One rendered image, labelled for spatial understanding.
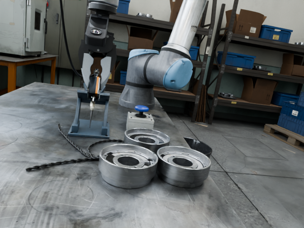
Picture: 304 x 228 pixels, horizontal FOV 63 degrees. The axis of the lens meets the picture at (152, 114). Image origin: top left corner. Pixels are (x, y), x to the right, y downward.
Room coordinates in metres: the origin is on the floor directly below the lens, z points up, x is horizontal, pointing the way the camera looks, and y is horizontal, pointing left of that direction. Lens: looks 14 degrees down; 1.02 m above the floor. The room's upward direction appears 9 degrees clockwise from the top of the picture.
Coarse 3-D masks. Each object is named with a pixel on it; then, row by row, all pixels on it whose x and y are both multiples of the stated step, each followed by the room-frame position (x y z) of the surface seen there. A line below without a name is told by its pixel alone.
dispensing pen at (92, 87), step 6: (96, 72) 0.68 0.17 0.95; (90, 78) 0.65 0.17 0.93; (96, 78) 0.65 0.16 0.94; (90, 84) 0.64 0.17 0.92; (90, 90) 0.63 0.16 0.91; (90, 96) 0.64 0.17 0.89; (90, 102) 0.63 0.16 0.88; (90, 108) 0.62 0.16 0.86; (90, 114) 0.61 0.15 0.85; (90, 120) 0.60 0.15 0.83
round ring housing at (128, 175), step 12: (120, 144) 0.46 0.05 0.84; (132, 144) 0.47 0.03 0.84; (120, 156) 0.43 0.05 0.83; (132, 156) 0.44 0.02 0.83; (144, 156) 0.45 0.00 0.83; (156, 156) 0.43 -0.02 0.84; (108, 168) 0.37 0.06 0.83; (120, 168) 0.36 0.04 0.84; (132, 168) 0.37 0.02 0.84; (144, 168) 0.37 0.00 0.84; (156, 168) 0.41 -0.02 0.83; (108, 180) 0.38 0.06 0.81; (120, 180) 0.36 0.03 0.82; (132, 180) 0.37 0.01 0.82; (144, 180) 0.38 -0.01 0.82
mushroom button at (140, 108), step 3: (138, 105) 0.69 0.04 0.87; (141, 105) 0.69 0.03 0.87; (135, 108) 0.67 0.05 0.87; (138, 108) 0.67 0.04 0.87; (141, 108) 0.67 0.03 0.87; (144, 108) 0.67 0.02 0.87; (147, 108) 0.68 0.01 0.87; (141, 111) 0.66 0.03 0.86; (144, 111) 0.67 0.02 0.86; (147, 111) 0.68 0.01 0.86; (141, 114) 0.68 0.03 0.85
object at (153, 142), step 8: (136, 128) 0.58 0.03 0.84; (144, 128) 0.59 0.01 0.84; (144, 136) 0.56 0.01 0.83; (160, 136) 0.58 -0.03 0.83; (168, 136) 0.56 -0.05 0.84; (136, 144) 0.49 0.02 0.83; (144, 144) 0.49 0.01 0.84; (152, 144) 0.49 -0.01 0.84; (160, 144) 0.50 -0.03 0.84; (168, 144) 0.52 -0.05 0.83
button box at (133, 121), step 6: (132, 114) 0.69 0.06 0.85; (138, 114) 0.68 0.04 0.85; (144, 114) 0.69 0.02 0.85; (150, 114) 0.72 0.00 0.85; (132, 120) 0.65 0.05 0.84; (138, 120) 0.65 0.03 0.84; (144, 120) 0.65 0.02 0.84; (150, 120) 0.65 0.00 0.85; (126, 126) 0.70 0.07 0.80; (132, 126) 0.65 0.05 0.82; (138, 126) 0.65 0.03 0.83; (144, 126) 0.65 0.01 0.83; (150, 126) 0.65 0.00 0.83
